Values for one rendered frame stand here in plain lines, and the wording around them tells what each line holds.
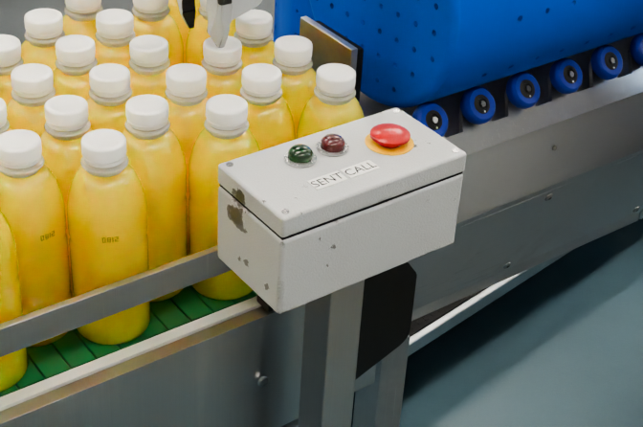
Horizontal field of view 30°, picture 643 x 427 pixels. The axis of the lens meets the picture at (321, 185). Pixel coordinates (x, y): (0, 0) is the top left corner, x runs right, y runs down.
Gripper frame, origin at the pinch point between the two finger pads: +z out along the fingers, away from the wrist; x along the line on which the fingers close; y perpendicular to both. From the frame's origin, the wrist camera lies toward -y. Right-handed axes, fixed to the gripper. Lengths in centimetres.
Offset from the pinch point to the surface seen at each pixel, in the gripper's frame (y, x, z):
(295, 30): 50, 51, 31
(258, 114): -0.1, -11.2, 4.8
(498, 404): 85, 25, 110
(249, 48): 6.4, 0.4, 4.0
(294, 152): -5.2, -24.1, 1.3
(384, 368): 25, -5, 52
